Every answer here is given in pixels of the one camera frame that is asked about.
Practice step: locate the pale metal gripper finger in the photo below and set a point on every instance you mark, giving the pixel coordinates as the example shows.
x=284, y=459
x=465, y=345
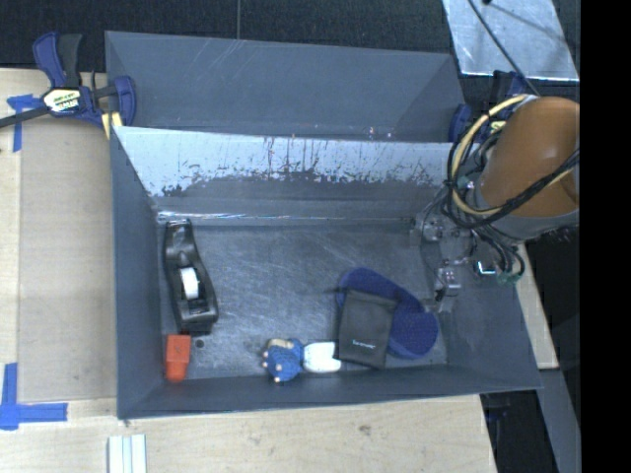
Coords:
x=427, y=229
x=447, y=284

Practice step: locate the dark blue slipper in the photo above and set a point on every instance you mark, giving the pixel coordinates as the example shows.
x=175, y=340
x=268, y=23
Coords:
x=414, y=328

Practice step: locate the black fabric pouch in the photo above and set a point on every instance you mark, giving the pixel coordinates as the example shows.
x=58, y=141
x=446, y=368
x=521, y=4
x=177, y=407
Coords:
x=365, y=330

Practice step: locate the grey metal bin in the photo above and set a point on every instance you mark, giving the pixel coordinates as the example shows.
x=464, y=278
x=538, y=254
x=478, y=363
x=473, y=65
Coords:
x=296, y=274

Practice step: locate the blue and white toy figure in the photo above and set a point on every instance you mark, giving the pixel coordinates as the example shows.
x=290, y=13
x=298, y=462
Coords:
x=291, y=358

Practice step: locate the black tape dispenser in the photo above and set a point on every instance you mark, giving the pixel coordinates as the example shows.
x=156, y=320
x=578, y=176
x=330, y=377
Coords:
x=189, y=274

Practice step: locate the orange-red small block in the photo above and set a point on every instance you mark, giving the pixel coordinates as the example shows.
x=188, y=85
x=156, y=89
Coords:
x=177, y=355

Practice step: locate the pale flat board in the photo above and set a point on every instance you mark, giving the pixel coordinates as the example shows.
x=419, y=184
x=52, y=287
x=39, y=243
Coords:
x=64, y=264

